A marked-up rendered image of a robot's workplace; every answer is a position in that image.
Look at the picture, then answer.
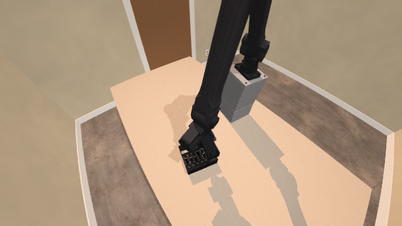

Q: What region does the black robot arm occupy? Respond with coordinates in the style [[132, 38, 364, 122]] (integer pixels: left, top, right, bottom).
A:
[[178, 0, 272, 161]]

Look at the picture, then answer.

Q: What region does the black lighting desk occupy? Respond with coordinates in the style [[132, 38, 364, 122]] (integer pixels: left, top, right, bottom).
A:
[[178, 145, 218, 175]]

